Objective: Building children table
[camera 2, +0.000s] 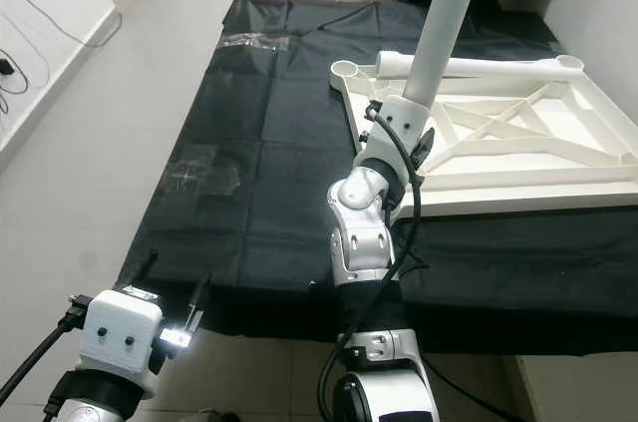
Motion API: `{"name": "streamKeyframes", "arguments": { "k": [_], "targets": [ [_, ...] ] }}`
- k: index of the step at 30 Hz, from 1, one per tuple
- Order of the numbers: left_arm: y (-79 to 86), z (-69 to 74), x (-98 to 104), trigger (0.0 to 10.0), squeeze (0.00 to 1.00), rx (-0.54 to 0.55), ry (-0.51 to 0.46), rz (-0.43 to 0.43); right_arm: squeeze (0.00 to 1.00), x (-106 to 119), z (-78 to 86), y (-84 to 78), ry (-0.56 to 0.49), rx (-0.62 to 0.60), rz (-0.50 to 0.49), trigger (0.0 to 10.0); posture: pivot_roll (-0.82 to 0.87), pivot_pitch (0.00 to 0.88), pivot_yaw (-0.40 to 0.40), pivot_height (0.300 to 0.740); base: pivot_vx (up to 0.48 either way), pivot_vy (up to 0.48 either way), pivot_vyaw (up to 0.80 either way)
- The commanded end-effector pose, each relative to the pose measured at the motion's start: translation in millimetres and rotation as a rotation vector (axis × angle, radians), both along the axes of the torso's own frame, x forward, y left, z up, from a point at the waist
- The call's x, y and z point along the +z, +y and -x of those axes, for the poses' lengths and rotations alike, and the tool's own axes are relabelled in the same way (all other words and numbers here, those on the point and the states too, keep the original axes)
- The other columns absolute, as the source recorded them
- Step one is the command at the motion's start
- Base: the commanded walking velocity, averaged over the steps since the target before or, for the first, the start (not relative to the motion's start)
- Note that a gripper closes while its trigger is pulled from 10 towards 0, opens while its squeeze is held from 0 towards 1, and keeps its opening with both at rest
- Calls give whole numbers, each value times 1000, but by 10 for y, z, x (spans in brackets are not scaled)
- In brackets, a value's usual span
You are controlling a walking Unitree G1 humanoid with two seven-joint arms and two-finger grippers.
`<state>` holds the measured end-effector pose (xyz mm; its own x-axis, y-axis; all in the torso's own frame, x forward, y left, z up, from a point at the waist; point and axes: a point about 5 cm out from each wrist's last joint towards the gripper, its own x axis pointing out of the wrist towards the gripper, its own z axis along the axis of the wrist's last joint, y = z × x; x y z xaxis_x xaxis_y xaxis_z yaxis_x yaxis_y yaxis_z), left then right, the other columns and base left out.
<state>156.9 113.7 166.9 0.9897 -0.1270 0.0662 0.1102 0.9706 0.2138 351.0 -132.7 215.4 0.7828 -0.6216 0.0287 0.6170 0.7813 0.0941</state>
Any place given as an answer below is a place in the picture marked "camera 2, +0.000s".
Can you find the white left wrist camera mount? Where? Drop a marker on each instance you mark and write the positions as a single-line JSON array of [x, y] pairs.
[[120, 332]]

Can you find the white plastic table leg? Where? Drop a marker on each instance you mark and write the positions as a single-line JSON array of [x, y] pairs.
[[444, 23], [498, 65]]

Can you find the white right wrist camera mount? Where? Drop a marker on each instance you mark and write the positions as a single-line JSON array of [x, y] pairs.
[[394, 133]]

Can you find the white plastic children table top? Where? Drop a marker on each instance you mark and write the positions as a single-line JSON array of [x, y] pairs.
[[538, 153]]

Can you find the clear tape patch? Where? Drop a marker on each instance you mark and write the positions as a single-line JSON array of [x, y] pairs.
[[199, 171]]

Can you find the clear plastic wrap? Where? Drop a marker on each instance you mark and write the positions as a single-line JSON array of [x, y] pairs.
[[254, 42]]

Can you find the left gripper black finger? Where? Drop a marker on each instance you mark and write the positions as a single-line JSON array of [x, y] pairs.
[[144, 269], [198, 296]]

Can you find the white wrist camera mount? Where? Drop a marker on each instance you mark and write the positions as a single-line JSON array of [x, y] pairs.
[[120, 332], [394, 133]]

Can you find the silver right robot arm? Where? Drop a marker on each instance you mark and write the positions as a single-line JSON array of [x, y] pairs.
[[359, 232]]

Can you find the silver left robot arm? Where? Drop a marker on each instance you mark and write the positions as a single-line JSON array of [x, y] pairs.
[[95, 400]]

